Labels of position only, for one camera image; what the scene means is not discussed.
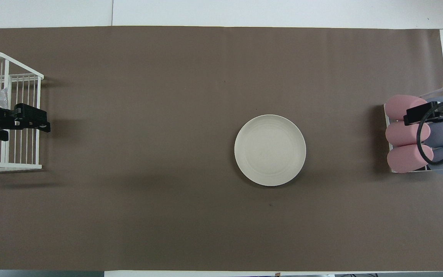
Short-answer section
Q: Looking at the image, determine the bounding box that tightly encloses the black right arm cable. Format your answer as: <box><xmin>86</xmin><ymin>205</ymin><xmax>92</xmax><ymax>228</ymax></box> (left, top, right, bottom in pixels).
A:
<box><xmin>416</xmin><ymin>100</ymin><xmax>443</xmax><ymax>166</ymax></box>

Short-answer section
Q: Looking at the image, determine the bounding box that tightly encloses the pink cup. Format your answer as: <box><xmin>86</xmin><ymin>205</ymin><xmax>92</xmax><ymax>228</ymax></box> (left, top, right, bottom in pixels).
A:
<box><xmin>385</xmin><ymin>120</ymin><xmax>431</xmax><ymax>147</ymax></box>
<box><xmin>384</xmin><ymin>95</ymin><xmax>430</xmax><ymax>121</ymax></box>
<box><xmin>387</xmin><ymin>144</ymin><xmax>434</xmax><ymax>174</ymax></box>

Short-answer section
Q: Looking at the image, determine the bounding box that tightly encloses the cream round plate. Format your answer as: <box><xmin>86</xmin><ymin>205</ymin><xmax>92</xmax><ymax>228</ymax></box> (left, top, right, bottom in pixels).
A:
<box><xmin>234</xmin><ymin>114</ymin><xmax>306</xmax><ymax>187</ymax></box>

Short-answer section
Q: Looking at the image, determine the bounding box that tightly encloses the brown table mat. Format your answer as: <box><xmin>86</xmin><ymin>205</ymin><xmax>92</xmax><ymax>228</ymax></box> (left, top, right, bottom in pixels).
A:
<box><xmin>0</xmin><ymin>26</ymin><xmax>443</xmax><ymax>272</ymax></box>

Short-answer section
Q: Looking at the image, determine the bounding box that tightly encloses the white wire dish rack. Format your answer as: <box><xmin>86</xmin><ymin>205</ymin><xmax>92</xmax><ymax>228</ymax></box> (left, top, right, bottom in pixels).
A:
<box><xmin>0</xmin><ymin>52</ymin><xmax>44</xmax><ymax>172</ymax></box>

